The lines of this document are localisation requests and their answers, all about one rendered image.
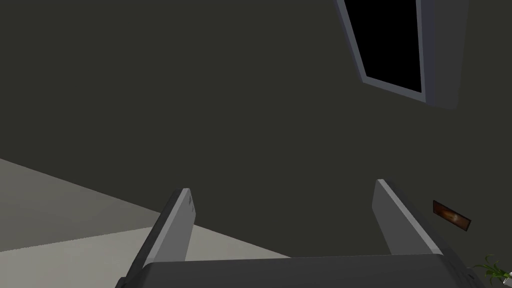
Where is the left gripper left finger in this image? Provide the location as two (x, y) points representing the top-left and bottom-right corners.
(140, 187), (197, 270)

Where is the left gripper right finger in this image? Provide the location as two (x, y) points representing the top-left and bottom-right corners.
(371, 178), (445, 256)

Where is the green potted plant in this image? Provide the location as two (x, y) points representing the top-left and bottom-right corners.
(471, 254), (512, 286)

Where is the grey framed dark window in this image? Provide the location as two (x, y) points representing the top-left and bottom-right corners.
(335, 0), (470, 110)

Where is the brown framed wall picture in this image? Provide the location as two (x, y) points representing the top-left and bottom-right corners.
(432, 199), (473, 233)

